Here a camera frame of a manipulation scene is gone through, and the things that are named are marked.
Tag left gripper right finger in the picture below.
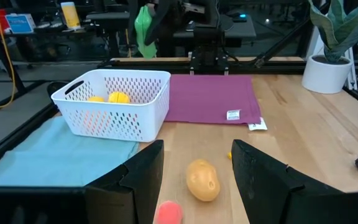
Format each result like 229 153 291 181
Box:
231 139 344 224

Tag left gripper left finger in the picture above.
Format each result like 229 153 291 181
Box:
84 139 165 224

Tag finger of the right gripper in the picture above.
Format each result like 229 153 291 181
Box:
144 0 183 47
127 0 142 37

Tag green toy vegetable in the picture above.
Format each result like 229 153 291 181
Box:
134 5 158 60

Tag pink toy peach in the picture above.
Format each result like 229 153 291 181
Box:
155 200 184 224

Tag tan toy potato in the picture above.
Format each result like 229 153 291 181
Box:
185 159 221 202

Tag yellow toy pepper green stem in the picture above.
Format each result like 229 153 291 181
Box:
108 91 131 105

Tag yellow canister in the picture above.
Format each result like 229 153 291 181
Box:
60 1 82 30

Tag white paper label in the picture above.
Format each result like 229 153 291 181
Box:
247 117 268 131

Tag white perforated plastic basket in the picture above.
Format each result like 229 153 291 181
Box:
50 68 172 143

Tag light blue cloth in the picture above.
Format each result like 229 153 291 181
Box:
0 115 140 187

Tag black desk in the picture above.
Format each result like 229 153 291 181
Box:
172 12 257 41

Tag white cloth tag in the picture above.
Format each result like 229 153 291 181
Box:
226 109 241 121

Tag purple cloth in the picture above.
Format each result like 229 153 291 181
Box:
163 73 262 125

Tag blue and white box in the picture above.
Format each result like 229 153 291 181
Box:
4 13 37 34

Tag artificial green plant white pot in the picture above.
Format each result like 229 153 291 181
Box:
301 0 358 95

